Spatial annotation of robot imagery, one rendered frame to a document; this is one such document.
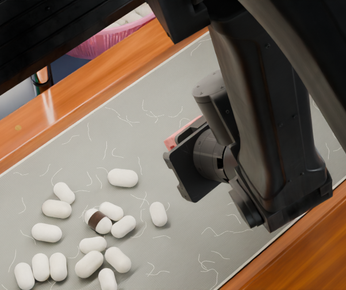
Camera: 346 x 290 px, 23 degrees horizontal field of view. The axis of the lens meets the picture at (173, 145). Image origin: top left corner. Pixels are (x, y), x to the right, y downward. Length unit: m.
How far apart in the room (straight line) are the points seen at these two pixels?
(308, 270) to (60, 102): 0.39
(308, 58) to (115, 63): 0.81
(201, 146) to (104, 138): 0.24
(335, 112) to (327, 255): 0.65
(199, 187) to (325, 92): 0.56
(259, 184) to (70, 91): 0.47
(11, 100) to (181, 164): 0.42
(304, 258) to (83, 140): 0.33
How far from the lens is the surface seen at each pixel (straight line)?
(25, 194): 1.06
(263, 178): 0.68
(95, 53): 1.25
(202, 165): 0.88
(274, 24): 0.35
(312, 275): 0.98
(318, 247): 0.99
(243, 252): 1.01
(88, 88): 1.12
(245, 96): 0.55
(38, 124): 1.09
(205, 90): 0.80
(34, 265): 0.99
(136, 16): 1.23
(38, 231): 1.01
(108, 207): 1.02
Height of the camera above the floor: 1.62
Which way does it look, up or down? 54 degrees down
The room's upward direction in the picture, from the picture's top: straight up
